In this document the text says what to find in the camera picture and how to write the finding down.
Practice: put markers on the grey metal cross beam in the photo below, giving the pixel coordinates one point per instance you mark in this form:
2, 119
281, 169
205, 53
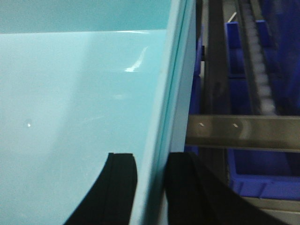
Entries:
276, 133

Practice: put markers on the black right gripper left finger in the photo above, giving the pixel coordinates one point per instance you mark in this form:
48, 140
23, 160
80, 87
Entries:
110, 199

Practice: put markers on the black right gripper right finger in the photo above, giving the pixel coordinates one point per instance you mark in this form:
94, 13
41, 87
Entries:
195, 196

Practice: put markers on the blue bin below beam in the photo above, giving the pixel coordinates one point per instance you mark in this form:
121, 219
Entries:
264, 174

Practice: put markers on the light blue plastic bin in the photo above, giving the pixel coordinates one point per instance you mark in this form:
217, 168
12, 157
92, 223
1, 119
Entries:
80, 79

